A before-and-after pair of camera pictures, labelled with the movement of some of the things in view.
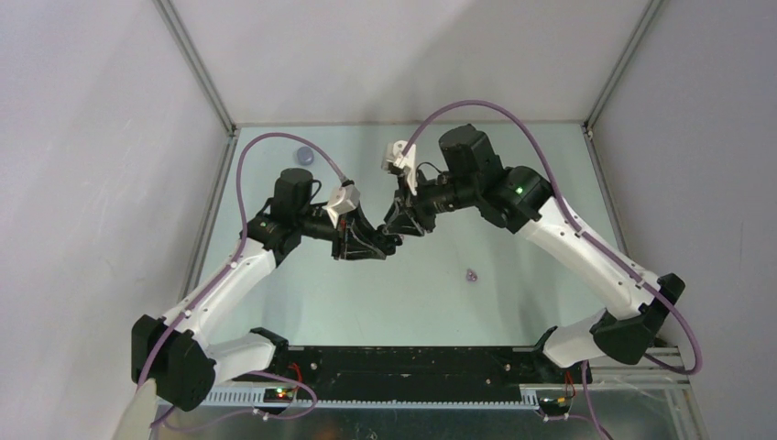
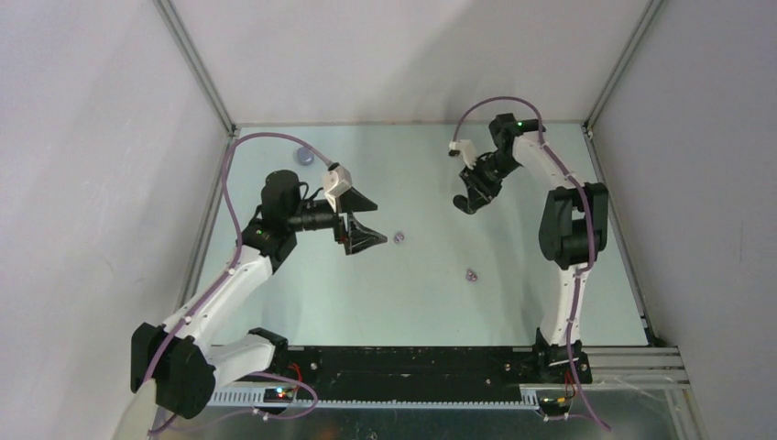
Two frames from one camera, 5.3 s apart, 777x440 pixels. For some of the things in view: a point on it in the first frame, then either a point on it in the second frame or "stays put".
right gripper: x=418 y=221 -> x=478 y=192
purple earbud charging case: x=305 y=156 stays put
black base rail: x=421 y=372 stays put
